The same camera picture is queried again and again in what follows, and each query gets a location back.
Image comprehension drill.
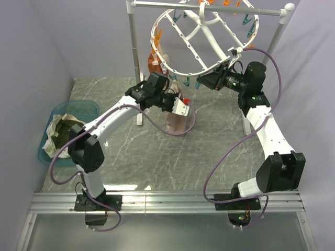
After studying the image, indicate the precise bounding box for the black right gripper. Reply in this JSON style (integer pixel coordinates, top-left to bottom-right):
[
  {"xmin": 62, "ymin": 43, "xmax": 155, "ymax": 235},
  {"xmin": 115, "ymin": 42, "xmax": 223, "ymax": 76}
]
[{"xmin": 197, "ymin": 62, "xmax": 248, "ymax": 94}]

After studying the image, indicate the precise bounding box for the pink underwear white waistband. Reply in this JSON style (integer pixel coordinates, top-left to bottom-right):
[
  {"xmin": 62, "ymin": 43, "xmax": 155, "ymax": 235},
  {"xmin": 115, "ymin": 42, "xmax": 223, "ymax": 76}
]
[{"xmin": 164, "ymin": 79, "xmax": 189, "ymax": 136}]

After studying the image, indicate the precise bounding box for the orange underwear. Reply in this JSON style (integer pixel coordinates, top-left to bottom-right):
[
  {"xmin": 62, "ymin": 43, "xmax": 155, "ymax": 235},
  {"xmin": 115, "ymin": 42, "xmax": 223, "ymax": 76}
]
[{"xmin": 148, "ymin": 45, "xmax": 170, "ymax": 76}]

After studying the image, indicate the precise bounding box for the white oval clip hanger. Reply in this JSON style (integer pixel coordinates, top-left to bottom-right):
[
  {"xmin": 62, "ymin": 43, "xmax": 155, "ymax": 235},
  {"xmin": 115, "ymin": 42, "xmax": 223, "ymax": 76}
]
[{"xmin": 150, "ymin": 1, "xmax": 260, "ymax": 85}]

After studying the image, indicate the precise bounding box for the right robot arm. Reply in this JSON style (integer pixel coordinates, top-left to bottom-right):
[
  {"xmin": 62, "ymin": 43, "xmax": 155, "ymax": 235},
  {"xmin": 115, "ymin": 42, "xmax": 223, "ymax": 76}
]
[{"xmin": 197, "ymin": 62, "xmax": 306, "ymax": 209}]

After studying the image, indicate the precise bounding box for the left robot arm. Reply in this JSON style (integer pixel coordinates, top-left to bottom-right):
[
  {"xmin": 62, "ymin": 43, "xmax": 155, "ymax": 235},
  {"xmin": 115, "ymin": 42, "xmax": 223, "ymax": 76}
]
[{"xmin": 68, "ymin": 72, "xmax": 189, "ymax": 210}]

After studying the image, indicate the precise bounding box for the white rack foot left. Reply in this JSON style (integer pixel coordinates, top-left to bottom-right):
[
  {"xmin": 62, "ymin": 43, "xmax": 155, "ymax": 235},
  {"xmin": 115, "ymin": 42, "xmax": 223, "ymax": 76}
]
[{"xmin": 135, "ymin": 72, "xmax": 146, "ymax": 127}]

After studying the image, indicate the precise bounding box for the white rack foot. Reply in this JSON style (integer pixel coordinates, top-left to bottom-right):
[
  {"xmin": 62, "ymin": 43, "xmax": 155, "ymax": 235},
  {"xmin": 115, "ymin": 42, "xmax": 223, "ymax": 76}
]
[
  {"xmin": 240, "ymin": 105, "xmax": 251, "ymax": 136},
  {"xmin": 135, "ymin": 72, "xmax": 146, "ymax": 127}
]

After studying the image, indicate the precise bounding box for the white rack foot right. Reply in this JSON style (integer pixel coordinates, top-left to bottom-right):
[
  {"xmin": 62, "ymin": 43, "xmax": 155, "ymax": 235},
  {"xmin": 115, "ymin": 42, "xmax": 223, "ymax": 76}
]
[{"xmin": 240, "ymin": 105, "xmax": 251, "ymax": 136}]

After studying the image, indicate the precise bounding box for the teal plastic basket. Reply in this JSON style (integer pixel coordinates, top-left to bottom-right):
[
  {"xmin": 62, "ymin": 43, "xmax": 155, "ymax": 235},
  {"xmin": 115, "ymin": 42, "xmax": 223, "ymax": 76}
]
[{"xmin": 38, "ymin": 100, "xmax": 99, "ymax": 166}]

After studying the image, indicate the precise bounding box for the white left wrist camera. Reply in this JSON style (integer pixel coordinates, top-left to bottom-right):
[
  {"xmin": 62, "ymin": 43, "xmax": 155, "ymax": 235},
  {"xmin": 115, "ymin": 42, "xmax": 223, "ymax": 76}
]
[{"xmin": 171, "ymin": 97, "xmax": 190, "ymax": 117}]

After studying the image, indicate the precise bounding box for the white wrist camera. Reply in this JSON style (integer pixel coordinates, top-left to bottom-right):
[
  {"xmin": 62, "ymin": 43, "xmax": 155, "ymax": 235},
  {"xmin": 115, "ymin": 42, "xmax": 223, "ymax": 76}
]
[
  {"xmin": 171, "ymin": 97, "xmax": 190, "ymax": 117},
  {"xmin": 228, "ymin": 47, "xmax": 243, "ymax": 68}
]

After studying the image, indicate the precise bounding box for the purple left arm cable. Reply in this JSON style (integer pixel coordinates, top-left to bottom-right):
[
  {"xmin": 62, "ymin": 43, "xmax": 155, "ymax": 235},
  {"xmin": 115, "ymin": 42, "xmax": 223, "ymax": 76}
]
[{"xmin": 49, "ymin": 100, "xmax": 197, "ymax": 232}]

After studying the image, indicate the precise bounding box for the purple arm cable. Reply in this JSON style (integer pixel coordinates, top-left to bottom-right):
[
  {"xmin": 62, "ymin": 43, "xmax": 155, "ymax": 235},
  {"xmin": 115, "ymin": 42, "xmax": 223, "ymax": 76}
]
[
  {"xmin": 49, "ymin": 100, "xmax": 197, "ymax": 232},
  {"xmin": 203, "ymin": 48, "xmax": 283, "ymax": 227}
]

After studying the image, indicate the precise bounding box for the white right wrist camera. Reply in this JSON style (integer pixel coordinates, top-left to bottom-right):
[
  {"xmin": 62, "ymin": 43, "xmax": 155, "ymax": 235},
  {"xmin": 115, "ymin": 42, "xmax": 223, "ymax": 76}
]
[{"xmin": 228, "ymin": 47, "xmax": 243, "ymax": 68}]

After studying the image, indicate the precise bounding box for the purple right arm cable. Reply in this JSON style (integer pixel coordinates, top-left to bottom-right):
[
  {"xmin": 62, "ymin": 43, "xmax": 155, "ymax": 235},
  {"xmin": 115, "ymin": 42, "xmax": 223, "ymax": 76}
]
[{"xmin": 203, "ymin": 48, "xmax": 283, "ymax": 227}]

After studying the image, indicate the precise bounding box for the silver clothes rack frame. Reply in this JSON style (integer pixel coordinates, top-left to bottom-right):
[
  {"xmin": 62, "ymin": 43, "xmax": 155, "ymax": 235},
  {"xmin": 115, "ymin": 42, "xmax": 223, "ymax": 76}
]
[{"xmin": 126, "ymin": 1, "xmax": 295, "ymax": 91}]

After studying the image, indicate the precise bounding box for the aluminium rail front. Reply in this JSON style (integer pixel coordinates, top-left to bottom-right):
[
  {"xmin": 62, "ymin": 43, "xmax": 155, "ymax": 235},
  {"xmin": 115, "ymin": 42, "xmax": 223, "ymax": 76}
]
[{"xmin": 28, "ymin": 190, "xmax": 305, "ymax": 214}]

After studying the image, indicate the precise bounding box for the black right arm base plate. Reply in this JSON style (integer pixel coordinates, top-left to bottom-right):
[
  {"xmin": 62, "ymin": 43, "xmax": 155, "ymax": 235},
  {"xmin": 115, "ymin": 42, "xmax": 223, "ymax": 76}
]
[{"xmin": 214, "ymin": 193, "xmax": 261, "ymax": 211}]

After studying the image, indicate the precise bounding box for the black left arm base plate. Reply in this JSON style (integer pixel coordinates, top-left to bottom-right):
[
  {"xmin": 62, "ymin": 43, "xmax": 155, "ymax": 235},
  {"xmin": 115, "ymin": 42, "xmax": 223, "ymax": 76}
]
[{"xmin": 74, "ymin": 194, "xmax": 122, "ymax": 212}]

